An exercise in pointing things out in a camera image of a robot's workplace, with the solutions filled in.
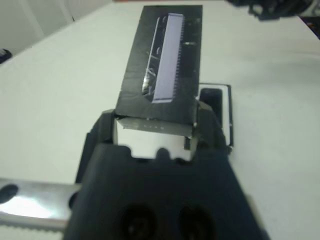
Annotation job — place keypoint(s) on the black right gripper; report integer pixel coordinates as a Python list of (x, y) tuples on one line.
[(272, 8)]

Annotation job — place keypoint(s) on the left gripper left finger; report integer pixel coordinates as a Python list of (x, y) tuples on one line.
[(103, 130)]

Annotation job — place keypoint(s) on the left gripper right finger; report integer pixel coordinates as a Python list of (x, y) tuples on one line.
[(208, 130)]

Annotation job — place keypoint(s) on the black printed box lid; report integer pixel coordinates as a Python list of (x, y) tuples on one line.
[(140, 62)]

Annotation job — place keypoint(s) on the black box with white insert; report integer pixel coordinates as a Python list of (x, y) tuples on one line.
[(228, 112)]

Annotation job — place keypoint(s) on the small black background object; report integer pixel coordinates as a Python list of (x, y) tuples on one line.
[(5, 56)]

